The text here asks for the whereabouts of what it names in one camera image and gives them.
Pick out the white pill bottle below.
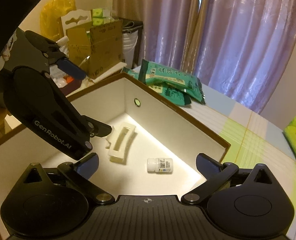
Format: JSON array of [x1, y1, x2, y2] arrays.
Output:
[[147, 158, 173, 173]]

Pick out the dark brown octagonal tray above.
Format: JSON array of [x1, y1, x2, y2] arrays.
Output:
[[53, 76, 82, 96]]

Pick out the cardboard boxes pile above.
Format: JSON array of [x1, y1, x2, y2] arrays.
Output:
[[60, 8, 123, 79]]

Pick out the checkered tablecloth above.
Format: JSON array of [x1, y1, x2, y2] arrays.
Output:
[[133, 65, 296, 240]]

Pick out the brown box white interior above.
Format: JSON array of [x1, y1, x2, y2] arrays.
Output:
[[0, 74, 230, 239]]

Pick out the yellow plastic bag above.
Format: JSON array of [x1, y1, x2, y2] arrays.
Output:
[[39, 0, 76, 41]]

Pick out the purple curtain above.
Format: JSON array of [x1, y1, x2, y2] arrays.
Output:
[[113, 0, 296, 113]]

